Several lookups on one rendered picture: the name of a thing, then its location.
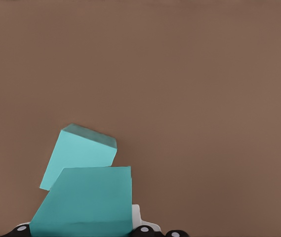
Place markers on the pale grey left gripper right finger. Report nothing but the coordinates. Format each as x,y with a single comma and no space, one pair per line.
136,215

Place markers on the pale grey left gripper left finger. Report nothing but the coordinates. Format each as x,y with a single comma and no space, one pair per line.
23,228

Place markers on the blue cube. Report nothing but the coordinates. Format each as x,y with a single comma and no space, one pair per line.
81,153
88,197

